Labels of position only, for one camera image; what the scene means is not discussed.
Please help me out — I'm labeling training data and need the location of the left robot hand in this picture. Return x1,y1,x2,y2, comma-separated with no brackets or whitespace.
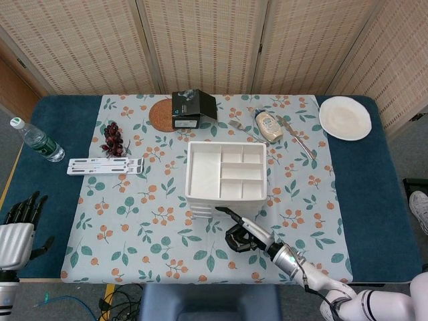
0,191,56,270

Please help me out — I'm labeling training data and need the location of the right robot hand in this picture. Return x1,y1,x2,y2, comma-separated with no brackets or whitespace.
215,205,276,254

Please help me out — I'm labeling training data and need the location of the clear plastic storage box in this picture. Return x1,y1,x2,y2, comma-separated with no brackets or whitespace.
187,199,267,209

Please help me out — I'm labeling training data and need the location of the white drawer organizer box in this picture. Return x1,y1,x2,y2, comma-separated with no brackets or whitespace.
185,140,268,221

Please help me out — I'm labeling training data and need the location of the black cardboard box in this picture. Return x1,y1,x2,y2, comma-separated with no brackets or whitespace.
171,88,218,130

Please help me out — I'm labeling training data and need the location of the blue padded chair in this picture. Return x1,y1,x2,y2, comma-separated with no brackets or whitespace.
138,283,284,321

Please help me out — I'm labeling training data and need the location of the clear plastic water bottle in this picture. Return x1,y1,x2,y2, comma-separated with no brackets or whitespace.
9,116,66,163

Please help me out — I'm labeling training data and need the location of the beige squeeze sauce bottle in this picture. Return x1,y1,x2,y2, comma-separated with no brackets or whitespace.
253,108,284,143

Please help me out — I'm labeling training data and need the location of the silver table knife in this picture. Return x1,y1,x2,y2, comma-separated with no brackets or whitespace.
276,115,317,161

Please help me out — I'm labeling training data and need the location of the white folding stand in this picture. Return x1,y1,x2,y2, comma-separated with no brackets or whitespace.
66,156,145,175

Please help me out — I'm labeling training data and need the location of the dark blue table cover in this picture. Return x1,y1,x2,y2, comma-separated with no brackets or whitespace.
7,94,423,280

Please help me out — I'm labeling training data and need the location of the floral tablecloth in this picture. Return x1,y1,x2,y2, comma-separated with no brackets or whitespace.
60,94,354,285

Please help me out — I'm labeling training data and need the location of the dark red grape bunch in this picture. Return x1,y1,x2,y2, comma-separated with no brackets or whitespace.
100,122,132,158

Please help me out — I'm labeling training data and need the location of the white plate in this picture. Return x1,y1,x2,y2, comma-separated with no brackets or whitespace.
318,96,373,140

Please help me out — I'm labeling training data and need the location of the round woven coaster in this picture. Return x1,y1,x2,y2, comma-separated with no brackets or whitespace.
148,99,183,133

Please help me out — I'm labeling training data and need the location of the white sneaker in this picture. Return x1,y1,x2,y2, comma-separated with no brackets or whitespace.
409,190,428,231

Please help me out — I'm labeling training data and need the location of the black floor stand base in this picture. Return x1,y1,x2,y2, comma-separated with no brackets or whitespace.
403,178,428,201

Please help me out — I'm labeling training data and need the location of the bamboo folding screen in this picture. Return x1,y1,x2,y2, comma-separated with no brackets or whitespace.
0,0,428,131

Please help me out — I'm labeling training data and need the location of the blue floor cable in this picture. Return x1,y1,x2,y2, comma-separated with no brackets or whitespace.
35,292,98,321

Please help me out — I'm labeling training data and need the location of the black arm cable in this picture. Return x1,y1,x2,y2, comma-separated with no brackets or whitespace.
299,262,338,321

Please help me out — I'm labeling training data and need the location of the black floor cable bundle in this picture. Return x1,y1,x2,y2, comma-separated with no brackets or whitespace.
98,284,144,321

